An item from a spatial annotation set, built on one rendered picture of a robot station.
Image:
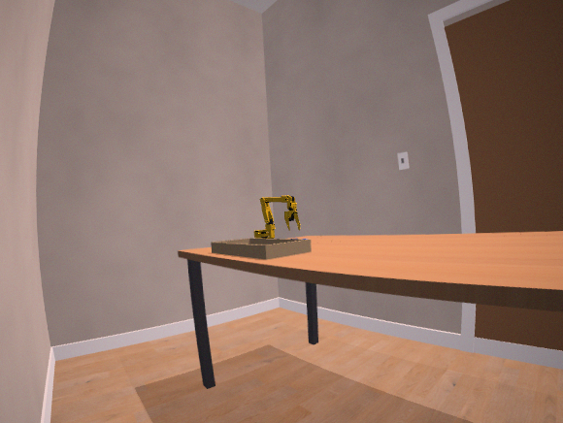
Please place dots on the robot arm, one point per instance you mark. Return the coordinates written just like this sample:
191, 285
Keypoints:
268, 217

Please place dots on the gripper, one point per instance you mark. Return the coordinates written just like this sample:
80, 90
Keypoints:
290, 216

